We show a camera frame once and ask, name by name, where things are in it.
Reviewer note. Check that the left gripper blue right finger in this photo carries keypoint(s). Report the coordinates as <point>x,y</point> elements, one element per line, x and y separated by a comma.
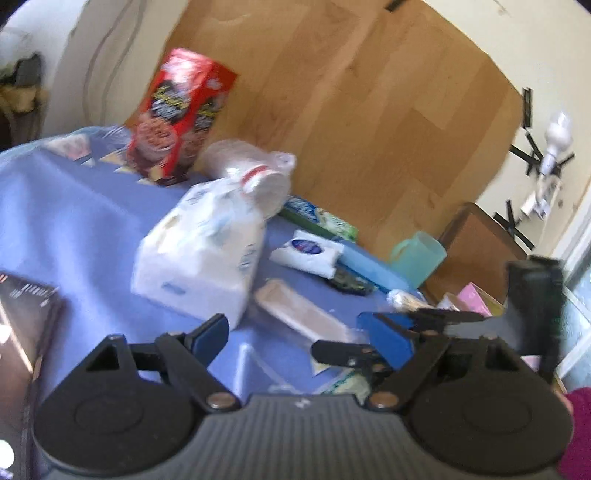
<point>410,347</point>

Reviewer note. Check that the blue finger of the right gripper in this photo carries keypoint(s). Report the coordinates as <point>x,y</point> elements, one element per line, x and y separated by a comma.
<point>362,358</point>
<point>438,320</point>

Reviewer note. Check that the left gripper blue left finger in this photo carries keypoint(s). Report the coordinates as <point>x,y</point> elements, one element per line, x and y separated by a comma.
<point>185,360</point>

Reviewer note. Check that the white blue wipes pack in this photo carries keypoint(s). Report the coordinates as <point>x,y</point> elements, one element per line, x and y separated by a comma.
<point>309,253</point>

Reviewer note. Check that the snack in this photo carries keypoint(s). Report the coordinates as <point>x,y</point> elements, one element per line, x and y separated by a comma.
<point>402,302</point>

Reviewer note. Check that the green patterned tissue pack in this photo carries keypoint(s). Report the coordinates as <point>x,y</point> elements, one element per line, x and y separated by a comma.
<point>350,382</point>

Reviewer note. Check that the person right hand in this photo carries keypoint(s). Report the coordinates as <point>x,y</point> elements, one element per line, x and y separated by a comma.
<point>576,461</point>

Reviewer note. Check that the pink macaron biscuit tin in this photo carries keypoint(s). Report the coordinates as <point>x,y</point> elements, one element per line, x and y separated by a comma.
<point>472,299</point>

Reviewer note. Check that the teal plastic mug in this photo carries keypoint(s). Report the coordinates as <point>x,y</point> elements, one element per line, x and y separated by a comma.
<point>417,258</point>

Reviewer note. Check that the brown chair back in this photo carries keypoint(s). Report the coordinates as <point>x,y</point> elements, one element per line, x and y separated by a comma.
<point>478,249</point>

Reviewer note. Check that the white power strip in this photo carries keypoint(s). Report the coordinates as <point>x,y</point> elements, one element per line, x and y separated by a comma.
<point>541,201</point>

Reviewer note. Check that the white framed glass door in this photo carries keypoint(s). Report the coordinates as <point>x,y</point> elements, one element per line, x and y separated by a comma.
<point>574,250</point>

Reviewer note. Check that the large white tissue pack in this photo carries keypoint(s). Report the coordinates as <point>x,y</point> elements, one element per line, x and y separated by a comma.
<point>200,259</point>

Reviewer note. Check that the green blue toothpaste box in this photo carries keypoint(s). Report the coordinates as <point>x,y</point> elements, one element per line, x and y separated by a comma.
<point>316,220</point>

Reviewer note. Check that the blue patterned tablecloth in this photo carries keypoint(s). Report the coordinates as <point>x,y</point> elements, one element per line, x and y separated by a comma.
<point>77,228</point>

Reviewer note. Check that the plastic cups in bag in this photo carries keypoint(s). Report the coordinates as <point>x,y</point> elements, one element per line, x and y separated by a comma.
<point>263,175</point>

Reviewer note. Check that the red cereal box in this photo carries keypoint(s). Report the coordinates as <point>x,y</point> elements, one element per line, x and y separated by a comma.
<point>174,120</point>

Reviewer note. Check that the wooden pattern wall panel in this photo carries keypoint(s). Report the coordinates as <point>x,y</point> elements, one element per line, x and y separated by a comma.
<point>395,116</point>

